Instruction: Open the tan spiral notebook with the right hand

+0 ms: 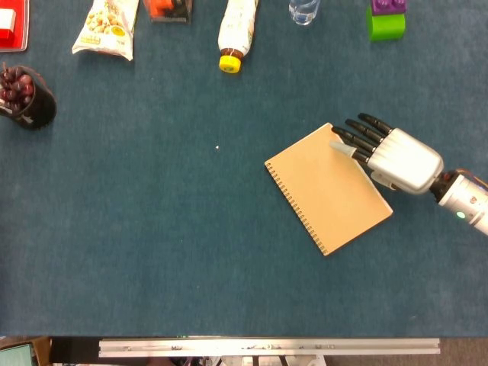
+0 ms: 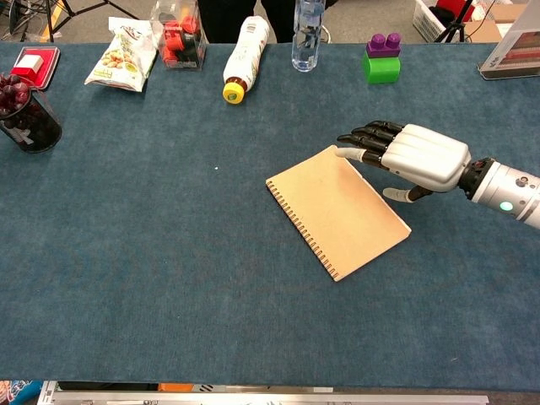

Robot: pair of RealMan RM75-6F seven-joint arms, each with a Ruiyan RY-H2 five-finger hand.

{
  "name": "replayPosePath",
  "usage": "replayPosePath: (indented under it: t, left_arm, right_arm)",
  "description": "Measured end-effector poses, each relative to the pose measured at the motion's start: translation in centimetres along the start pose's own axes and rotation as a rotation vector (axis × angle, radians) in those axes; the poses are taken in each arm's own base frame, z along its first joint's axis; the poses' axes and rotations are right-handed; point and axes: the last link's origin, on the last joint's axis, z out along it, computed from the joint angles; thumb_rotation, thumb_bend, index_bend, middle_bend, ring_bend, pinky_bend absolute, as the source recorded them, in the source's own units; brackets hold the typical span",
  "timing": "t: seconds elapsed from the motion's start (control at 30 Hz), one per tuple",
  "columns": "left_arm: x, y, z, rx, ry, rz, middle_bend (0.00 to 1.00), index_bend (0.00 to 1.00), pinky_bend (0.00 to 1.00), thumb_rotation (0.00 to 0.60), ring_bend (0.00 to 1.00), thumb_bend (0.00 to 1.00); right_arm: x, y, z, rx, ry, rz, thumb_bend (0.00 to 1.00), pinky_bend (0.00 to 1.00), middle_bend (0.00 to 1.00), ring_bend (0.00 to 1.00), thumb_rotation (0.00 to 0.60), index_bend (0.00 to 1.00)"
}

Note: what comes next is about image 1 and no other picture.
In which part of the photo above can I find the purple toy building block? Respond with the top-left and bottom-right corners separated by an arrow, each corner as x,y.
370,0 -> 408,17

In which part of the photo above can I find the red plastic tray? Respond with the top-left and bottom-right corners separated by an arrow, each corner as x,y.
0,0 -> 31,53

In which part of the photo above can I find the white bottle with yellow cap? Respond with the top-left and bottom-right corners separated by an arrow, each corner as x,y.
217,0 -> 260,74

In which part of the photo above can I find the green toy building block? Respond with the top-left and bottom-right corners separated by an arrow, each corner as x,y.
365,6 -> 407,43

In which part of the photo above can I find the aluminium profile rail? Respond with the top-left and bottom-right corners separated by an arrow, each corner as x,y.
98,337 -> 441,358

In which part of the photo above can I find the brown kraft spiral notebook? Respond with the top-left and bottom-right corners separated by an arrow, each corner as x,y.
264,122 -> 394,257

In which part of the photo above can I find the clear plastic water bottle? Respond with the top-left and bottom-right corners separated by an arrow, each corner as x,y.
288,0 -> 321,27

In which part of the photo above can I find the dark red grape bunch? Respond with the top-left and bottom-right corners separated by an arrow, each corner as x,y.
0,63 -> 35,111

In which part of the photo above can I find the black mesh cup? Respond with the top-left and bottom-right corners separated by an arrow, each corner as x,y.
0,65 -> 58,130

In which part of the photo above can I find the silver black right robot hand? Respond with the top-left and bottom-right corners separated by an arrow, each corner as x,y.
329,112 -> 445,196

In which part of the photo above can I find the blue felt table cloth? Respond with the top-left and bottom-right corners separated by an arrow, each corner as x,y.
0,0 -> 488,338

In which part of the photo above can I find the small white red box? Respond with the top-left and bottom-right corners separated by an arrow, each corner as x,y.
0,8 -> 18,40

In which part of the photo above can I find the white peanut snack bag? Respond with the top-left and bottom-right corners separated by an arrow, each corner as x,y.
72,0 -> 140,62

